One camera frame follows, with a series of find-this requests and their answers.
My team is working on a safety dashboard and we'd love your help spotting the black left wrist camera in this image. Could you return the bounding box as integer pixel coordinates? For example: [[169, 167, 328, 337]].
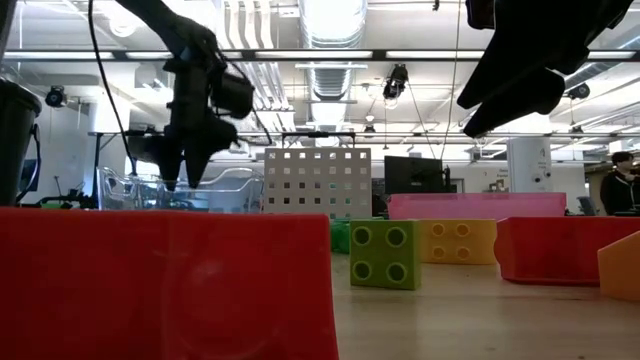
[[212, 73, 256, 121]]

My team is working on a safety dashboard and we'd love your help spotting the white perforated basket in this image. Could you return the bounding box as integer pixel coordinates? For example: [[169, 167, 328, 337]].
[[263, 147, 373, 222]]

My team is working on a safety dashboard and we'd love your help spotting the black ceiling spotlight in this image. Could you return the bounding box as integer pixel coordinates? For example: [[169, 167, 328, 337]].
[[44, 84, 67, 109], [382, 63, 410, 101], [472, 117, 496, 137], [567, 82, 592, 101]]

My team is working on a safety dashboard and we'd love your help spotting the small yellow toy brick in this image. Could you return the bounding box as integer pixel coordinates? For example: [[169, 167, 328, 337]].
[[417, 218, 499, 267]]

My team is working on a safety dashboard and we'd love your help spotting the red two-stud toy block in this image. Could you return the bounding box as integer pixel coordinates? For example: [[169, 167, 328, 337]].
[[0, 207, 340, 360], [493, 215, 640, 288]]

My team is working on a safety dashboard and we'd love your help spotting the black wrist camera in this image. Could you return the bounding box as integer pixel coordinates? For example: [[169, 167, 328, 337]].
[[464, 0, 497, 30], [212, 73, 256, 121]]

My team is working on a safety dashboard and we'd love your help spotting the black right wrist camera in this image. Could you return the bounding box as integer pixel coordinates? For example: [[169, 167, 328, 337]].
[[464, 0, 497, 30]]

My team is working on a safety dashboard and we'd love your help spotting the person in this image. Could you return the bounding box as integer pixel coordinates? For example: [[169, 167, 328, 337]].
[[599, 150, 640, 217]]

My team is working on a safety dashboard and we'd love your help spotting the short green toy block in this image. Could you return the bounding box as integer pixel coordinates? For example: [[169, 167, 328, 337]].
[[329, 218, 352, 255]]

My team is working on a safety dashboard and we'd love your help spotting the orange sloped toy block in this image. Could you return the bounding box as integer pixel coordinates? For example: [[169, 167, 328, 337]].
[[596, 230, 640, 303]]

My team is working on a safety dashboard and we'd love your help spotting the small lime green toy brick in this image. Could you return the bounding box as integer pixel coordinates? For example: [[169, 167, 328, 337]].
[[349, 219, 423, 292]]

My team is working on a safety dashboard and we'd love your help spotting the silver ceiling duct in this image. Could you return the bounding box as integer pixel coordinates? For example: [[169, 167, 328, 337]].
[[298, 0, 369, 101]]

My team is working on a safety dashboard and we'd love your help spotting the pink plastic tray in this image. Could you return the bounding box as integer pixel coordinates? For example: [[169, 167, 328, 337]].
[[387, 191, 568, 222]]

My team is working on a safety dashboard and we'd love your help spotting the black overhead light bar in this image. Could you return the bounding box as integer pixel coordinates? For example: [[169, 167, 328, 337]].
[[0, 48, 640, 63]]

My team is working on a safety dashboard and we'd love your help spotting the black monitor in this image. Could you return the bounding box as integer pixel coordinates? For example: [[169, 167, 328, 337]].
[[383, 155, 451, 196]]

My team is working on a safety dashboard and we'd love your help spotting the clear plastic bin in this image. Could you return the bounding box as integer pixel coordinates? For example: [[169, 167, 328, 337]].
[[95, 165, 266, 215]]

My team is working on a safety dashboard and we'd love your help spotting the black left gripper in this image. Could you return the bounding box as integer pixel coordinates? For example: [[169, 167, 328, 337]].
[[126, 103, 240, 193]]

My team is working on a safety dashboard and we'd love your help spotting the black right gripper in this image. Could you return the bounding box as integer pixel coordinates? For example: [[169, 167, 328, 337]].
[[456, 0, 635, 140]]

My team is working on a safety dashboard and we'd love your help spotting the thin grey hanging cable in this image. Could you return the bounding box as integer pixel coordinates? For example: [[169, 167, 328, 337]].
[[438, 0, 463, 162]]

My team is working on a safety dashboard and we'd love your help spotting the black hanging cable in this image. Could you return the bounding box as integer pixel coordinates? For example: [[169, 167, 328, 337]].
[[87, 0, 135, 175]]

